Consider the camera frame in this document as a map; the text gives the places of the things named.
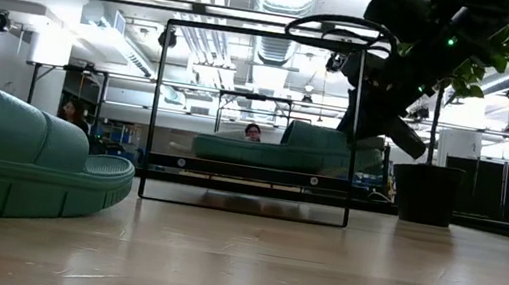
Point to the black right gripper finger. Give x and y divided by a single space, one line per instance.
346 118

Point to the green rubber slide sandal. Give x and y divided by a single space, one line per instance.
258 153
9 126

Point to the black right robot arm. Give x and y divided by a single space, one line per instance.
405 13

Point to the dark round plant pot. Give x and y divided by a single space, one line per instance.
429 194

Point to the black steel-framed table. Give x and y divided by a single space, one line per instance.
83 70
256 96

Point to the person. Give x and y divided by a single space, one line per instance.
72 116
252 133

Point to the black partition panels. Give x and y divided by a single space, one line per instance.
505 190

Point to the blue storage bin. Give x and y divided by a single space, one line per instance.
120 135

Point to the black overhead frame beam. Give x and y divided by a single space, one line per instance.
197 8

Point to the ribbed ventilation duct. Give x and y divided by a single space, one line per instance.
276 49

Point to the wooden shelf black metal frame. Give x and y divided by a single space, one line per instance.
230 169

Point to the black aluminium table frame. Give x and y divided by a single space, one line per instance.
499 228

